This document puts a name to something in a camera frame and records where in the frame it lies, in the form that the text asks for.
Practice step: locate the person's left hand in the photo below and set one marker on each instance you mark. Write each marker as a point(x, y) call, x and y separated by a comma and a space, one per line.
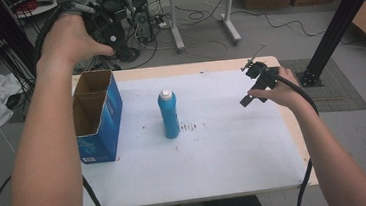
point(65, 39)

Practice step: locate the computer tower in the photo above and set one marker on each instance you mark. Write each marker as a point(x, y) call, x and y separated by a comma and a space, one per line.
point(142, 19)

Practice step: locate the grey floor mat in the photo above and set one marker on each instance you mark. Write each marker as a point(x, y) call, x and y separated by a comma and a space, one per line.
point(341, 95)

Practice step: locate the white power strip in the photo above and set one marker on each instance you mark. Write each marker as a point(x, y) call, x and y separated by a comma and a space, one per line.
point(162, 25)

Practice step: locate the person's right hand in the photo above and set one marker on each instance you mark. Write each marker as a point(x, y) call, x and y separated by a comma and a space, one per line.
point(283, 92)

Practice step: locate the white table mat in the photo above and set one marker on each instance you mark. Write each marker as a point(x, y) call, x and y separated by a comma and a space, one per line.
point(215, 153)

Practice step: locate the black metal stand beam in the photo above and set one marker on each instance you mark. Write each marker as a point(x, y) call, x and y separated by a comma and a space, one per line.
point(340, 15)

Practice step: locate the blue bottle with white cap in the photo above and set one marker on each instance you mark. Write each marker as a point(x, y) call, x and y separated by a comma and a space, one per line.
point(169, 117)

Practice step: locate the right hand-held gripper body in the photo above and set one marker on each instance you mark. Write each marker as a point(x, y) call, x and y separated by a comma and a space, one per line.
point(264, 76)

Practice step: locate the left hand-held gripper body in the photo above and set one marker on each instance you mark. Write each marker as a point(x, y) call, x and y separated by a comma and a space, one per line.
point(107, 22)

